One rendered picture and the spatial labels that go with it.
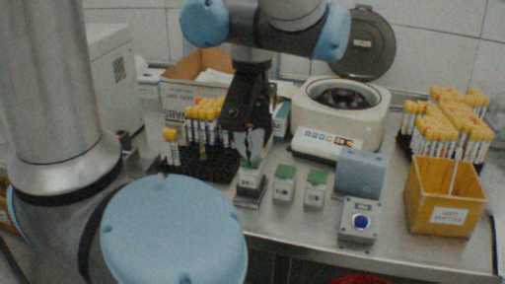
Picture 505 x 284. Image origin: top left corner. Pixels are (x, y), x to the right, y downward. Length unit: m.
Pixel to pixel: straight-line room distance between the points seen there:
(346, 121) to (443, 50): 0.47
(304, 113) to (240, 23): 0.46
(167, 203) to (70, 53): 0.14
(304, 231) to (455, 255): 0.29
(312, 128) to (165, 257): 0.68
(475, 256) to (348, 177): 0.30
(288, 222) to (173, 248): 0.47
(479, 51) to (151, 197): 1.08
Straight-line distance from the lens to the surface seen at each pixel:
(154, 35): 1.40
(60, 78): 0.30
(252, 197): 0.75
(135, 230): 0.29
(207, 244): 0.28
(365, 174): 0.75
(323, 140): 0.89
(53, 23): 0.29
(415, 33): 1.18
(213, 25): 0.48
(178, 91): 1.00
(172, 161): 0.85
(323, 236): 0.71
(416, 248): 0.73
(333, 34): 0.43
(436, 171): 0.83
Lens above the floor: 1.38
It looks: 32 degrees down
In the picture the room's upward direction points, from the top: straight up
